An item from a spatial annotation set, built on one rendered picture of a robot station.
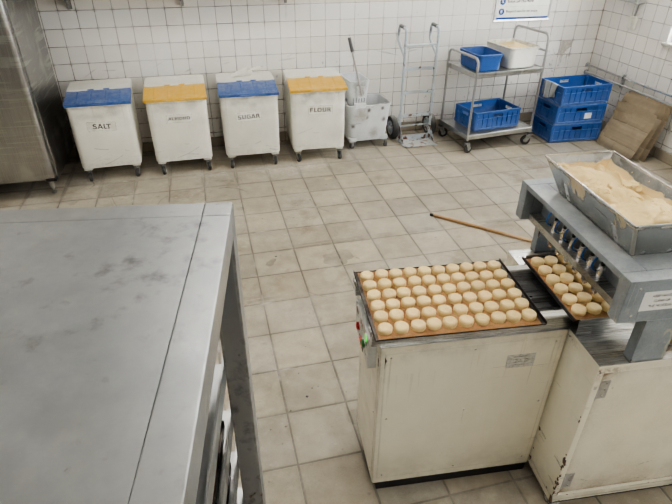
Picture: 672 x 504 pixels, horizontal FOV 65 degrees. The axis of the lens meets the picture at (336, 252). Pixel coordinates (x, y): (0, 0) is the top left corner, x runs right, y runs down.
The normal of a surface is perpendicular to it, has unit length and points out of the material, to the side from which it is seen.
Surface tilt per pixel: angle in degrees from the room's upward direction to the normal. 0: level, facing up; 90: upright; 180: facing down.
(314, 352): 0
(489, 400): 90
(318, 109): 92
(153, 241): 0
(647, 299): 90
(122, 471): 0
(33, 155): 90
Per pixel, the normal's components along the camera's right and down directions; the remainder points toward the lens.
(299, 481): 0.00, -0.84
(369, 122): 0.31, 0.58
